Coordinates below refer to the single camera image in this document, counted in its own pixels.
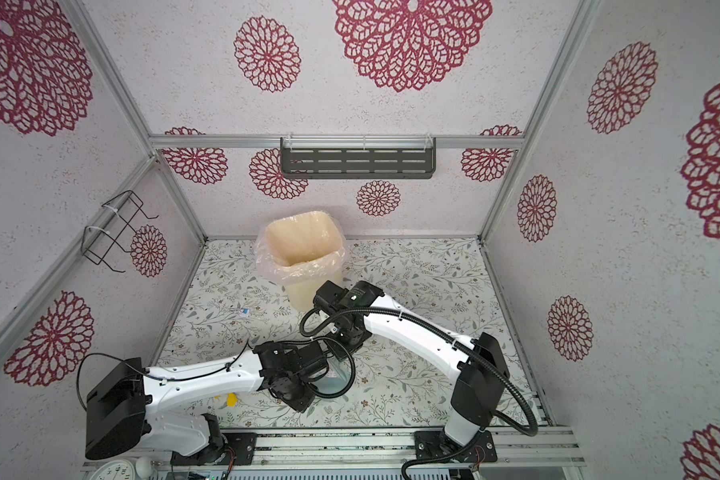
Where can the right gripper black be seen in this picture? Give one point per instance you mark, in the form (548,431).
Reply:
(336,349)

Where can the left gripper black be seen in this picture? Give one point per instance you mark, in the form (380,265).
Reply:
(303,404)

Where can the yellow paper scrap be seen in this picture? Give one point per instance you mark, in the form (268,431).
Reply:
(232,399)

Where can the beige trash bin with liner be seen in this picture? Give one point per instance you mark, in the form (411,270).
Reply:
(300,253)

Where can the teal plastic dustpan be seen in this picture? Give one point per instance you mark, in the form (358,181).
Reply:
(336,378)

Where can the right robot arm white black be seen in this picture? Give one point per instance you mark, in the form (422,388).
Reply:
(481,385)

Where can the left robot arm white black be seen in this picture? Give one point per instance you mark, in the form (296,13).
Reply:
(135,406)

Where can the white dial gauge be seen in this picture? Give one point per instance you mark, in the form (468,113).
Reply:
(118,469)

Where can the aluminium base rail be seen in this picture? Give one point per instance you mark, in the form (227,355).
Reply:
(389,448)

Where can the dark metal wall shelf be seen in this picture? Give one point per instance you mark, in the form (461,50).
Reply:
(358,160)

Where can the black wire wall rack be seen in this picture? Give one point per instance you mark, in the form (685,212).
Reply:
(98,241)

